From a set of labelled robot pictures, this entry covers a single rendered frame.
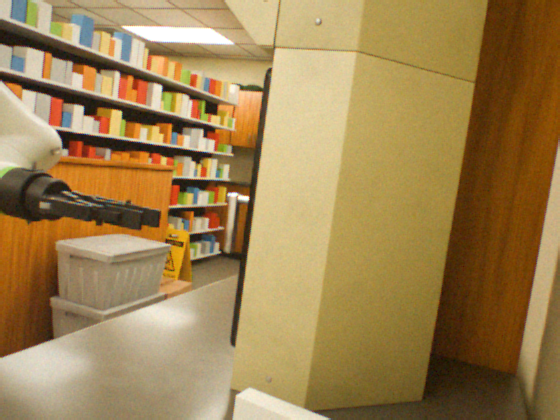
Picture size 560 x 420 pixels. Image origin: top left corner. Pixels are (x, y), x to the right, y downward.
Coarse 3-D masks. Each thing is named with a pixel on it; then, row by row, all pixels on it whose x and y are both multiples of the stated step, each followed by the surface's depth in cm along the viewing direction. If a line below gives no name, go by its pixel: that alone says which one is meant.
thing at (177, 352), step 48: (96, 336) 80; (144, 336) 83; (192, 336) 86; (0, 384) 61; (48, 384) 62; (96, 384) 64; (144, 384) 66; (192, 384) 68; (432, 384) 79; (480, 384) 82
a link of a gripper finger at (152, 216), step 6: (126, 204) 83; (138, 210) 82; (144, 210) 82; (150, 210) 81; (156, 210) 81; (144, 216) 82; (150, 216) 81; (156, 216) 81; (144, 222) 82; (150, 222) 82; (156, 222) 81
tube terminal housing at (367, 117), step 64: (320, 0) 62; (384, 0) 61; (448, 0) 65; (320, 64) 62; (384, 64) 63; (448, 64) 67; (320, 128) 63; (384, 128) 64; (448, 128) 68; (256, 192) 66; (320, 192) 63; (384, 192) 65; (448, 192) 69; (256, 256) 66; (320, 256) 63; (384, 256) 66; (256, 320) 67; (320, 320) 64; (384, 320) 68; (256, 384) 67; (320, 384) 65; (384, 384) 69
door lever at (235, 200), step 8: (232, 200) 72; (240, 200) 72; (232, 208) 72; (232, 216) 72; (232, 224) 73; (224, 232) 73; (232, 232) 73; (224, 240) 73; (232, 240) 73; (224, 248) 73; (232, 248) 73
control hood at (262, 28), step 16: (224, 0) 67; (240, 0) 66; (256, 0) 65; (272, 0) 64; (240, 16) 66; (256, 16) 65; (272, 16) 65; (256, 32) 65; (272, 32) 65; (272, 48) 65
